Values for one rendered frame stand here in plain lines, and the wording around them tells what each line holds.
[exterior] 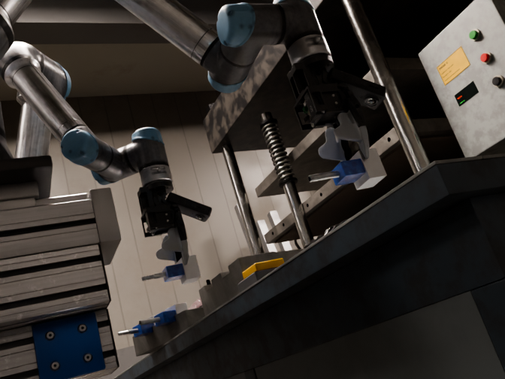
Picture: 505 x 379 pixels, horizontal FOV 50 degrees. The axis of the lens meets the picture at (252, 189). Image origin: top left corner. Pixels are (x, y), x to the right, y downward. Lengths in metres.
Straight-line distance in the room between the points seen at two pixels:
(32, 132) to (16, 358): 0.85
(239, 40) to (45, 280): 0.52
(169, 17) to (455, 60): 0.97
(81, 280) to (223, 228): 3.54
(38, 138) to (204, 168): 3.03
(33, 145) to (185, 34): 0.62
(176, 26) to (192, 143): 3.49
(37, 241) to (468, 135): 1.31
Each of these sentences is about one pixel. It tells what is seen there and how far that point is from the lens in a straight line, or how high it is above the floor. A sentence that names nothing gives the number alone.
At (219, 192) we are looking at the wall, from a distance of 4.45.
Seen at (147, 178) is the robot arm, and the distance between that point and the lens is 1.34.
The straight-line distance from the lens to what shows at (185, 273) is 1.27.
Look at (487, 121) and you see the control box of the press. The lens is 1.73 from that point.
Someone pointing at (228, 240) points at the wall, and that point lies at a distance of 4.32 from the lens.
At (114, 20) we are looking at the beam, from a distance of 3.61.
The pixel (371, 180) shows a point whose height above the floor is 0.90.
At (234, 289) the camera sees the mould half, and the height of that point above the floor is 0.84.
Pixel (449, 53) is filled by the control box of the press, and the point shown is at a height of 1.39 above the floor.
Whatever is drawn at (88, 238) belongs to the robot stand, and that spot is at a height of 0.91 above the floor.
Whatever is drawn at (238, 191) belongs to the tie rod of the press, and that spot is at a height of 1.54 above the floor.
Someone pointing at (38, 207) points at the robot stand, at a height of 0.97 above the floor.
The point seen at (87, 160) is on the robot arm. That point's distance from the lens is 1.30.
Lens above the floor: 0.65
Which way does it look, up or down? 19 degrees up
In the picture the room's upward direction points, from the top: 17 degrees counter-clockwise
